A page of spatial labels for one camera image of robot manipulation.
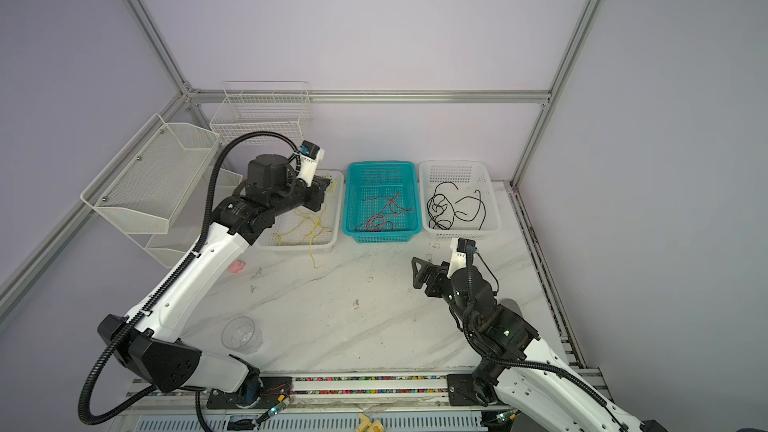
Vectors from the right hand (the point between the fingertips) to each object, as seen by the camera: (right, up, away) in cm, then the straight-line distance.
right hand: (423, 262), depth 71 cm
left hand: (-25, +20, +2) cm, 32 cm away
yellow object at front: (-13, -38, -3) cm, 40 cm away
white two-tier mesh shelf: (-70, +18, +6) cm, 72 cm away
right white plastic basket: (+16, +25, +47) cm, 56 cm away
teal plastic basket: (-12, +16, +46) cm, 50 cm away
